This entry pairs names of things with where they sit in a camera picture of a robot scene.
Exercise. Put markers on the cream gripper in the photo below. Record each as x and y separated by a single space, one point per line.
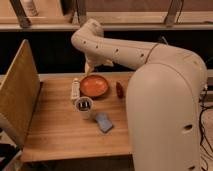
88 68

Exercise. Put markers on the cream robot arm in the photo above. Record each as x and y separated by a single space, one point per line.
162 97

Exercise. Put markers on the orange bowl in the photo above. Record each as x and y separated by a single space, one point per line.
94 86

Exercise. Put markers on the dark red object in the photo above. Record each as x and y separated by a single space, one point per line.
119 90

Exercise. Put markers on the white plastic bottle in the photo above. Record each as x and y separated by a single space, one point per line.
75 89

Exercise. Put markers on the white cup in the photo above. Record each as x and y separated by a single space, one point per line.
84 105

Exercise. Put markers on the blue sponge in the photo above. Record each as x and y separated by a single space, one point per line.
103 122

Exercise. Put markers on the wooden shelf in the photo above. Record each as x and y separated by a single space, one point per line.
112 14

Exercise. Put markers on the yellow left side board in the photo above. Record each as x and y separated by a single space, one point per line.
19 91

